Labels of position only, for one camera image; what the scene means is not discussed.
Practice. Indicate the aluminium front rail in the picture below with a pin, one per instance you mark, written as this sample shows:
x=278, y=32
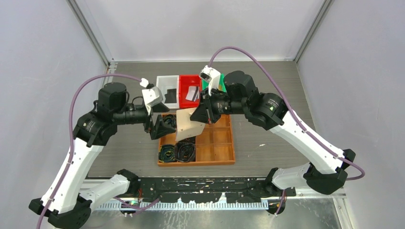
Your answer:
x=103, y=194

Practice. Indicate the rolled black belt middle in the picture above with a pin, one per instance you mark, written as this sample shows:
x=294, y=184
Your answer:
x=189, y=140

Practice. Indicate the white card in red bin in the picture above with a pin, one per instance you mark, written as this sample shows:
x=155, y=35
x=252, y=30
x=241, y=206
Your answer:
x=193, y=93

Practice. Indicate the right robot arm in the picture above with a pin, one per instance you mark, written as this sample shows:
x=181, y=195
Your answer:
x=325, y=171

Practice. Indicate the rolled belt bottom left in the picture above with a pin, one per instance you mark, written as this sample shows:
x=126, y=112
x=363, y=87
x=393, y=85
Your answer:
x=166, y=154

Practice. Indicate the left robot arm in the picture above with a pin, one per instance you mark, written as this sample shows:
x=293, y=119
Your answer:
x=88, y=138

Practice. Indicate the red plastic bin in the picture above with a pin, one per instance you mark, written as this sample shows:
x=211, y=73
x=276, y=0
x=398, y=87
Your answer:
x=184, y=82

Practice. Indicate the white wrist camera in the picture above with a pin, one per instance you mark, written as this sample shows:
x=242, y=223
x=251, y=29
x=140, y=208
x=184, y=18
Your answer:
x=151, y=94
x=211, y=76

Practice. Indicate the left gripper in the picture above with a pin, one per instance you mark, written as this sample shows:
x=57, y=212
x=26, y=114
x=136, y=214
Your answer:
x=159, y=129

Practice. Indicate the rolled belt top left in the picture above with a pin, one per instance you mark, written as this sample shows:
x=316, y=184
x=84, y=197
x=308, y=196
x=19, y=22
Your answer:
x=170, y=119

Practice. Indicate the black card in white bin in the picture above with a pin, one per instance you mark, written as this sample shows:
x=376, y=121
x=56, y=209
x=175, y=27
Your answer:
x=171, y=96

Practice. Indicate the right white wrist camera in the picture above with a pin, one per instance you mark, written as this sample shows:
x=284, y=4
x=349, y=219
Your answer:
x=211, y=76

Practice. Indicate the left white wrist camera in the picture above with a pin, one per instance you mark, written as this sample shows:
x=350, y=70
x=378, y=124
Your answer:
x=151, y=94

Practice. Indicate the wooden compartment tray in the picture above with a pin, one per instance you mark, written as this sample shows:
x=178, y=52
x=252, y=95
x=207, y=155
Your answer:
x=214, y=146

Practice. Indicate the large rolled black belt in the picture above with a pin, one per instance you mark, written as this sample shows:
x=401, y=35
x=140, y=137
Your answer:
x=184, y=152

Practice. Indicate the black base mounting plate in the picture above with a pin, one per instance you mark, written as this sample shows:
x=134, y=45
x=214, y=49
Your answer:
x=202, y=189

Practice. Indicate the white plastic bin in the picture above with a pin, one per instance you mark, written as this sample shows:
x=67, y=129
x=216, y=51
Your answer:
x=169, y=86

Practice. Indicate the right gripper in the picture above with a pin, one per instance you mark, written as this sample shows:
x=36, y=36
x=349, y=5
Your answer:
x=206, y=114

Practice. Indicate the green plastic bin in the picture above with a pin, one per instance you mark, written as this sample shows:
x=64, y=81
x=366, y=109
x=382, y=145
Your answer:
x=221, y=85

